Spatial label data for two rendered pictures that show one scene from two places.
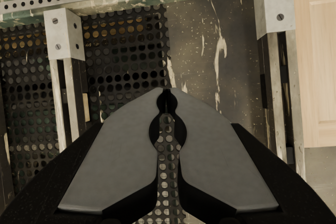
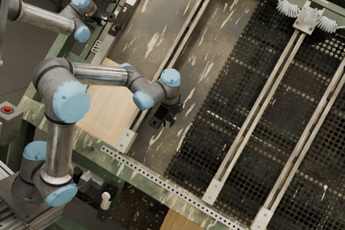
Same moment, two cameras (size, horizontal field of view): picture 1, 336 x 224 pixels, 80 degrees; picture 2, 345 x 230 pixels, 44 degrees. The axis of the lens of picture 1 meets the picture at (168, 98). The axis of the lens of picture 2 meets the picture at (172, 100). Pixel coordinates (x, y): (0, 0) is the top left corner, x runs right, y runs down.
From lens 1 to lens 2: 1.78 m
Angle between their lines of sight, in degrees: 18
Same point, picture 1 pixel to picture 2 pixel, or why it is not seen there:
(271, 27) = (132, 133)
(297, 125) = not seen: hidden behind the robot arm
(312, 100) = not seen: hidden behind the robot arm
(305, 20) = (117, 128)
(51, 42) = (217, 190)
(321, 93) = (130, 97)
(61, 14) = (205, 198)
